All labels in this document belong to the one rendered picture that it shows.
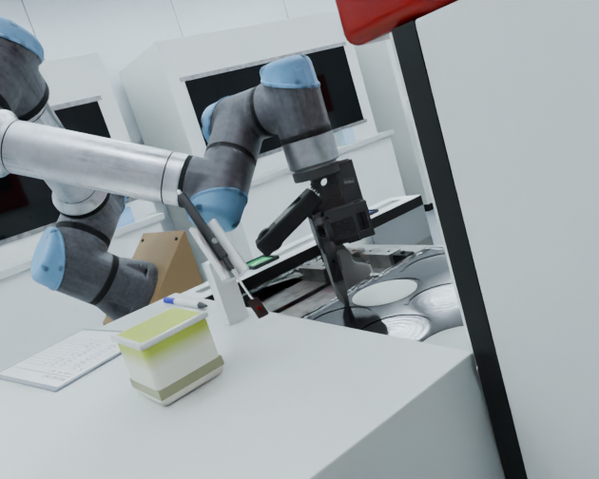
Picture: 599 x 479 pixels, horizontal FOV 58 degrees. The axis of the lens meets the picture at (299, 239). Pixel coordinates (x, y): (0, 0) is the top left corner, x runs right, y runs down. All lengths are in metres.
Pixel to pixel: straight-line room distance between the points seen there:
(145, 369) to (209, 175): 0.30
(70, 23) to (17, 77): 4.03
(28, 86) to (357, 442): 0.75
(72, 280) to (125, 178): 0.46
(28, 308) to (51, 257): 2.32
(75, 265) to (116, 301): 0.11
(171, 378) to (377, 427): 0.22
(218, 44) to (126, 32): 1.02
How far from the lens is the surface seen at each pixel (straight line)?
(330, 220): 0.77
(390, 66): 5.38
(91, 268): 1.19
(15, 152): 0.83
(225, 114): 0.81
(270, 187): 4.05
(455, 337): 0.65
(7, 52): 0.94
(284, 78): 0.75
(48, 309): 3.50
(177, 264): 1.21
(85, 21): 4.99
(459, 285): 0.44
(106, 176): 0.78
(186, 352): 0.54
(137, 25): 5.12
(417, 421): 0.43
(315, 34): 4.85
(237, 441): 0.44
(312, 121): 0.75
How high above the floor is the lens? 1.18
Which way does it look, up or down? 11 degrees down
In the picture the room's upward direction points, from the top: 17 degrees counter-clockwise
